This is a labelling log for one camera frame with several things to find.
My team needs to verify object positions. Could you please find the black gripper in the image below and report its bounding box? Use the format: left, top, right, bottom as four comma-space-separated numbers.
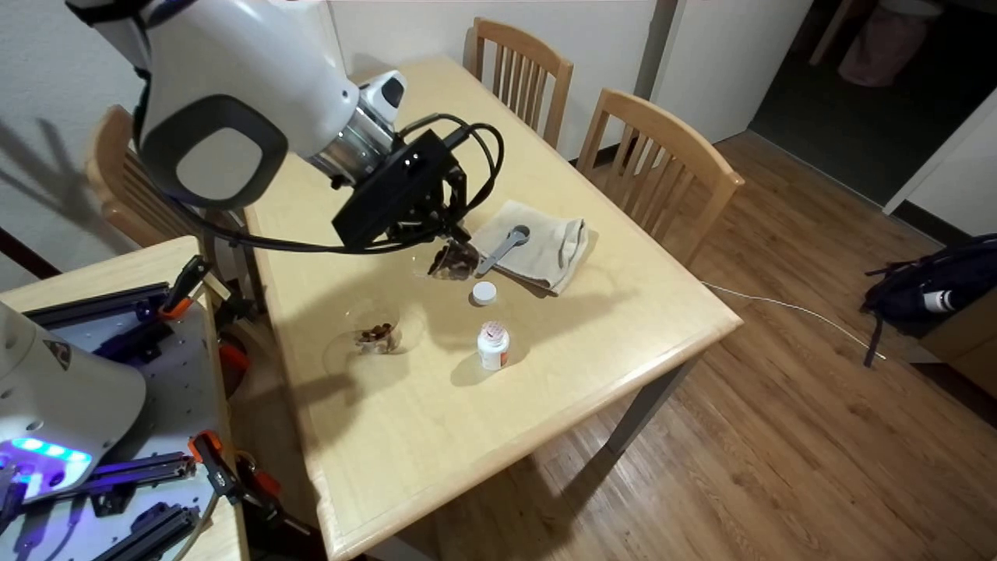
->
330, 131, 478, 253

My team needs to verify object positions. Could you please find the blue measuring spoon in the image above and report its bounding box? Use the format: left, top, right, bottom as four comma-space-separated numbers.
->
475, 222, 534, 280

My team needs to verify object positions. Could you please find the folded beige towel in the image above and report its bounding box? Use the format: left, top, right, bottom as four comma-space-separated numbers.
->
471, 197, 598, 300

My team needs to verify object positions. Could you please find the white pill bottle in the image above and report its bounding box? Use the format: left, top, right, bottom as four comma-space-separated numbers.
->
475, 317, 510, 375

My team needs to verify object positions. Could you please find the small brown object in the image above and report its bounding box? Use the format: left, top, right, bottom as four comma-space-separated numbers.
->
348, 314, 403, 362

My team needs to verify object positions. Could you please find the wooden slat-back chair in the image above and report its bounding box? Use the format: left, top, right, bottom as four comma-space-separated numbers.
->
573, 89, 748, 269
87, 104, 258, 307
463, 13, 577, 149

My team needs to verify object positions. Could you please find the grey metal table leg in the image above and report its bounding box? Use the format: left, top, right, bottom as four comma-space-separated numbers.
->
557, 362, 694, 511

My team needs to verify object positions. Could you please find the black orange bar clamp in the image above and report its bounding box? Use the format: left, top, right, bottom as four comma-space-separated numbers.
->
24, 253, 216, 333

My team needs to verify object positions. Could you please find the robot mounting platform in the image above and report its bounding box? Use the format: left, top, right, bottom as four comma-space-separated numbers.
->
0, 234, 253, 561

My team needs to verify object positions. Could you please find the blue bar clamp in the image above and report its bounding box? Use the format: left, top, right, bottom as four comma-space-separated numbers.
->
0, 449, 199, 524

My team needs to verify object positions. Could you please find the pale pink bin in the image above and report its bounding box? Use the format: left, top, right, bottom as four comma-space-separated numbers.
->
834, 0, 943, 92

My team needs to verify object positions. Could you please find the black backpack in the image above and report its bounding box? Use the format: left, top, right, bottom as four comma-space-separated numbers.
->
857, 231, 997, 367

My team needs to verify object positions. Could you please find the white power cable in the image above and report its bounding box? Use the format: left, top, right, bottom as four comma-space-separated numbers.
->
704, 280, 884, 362

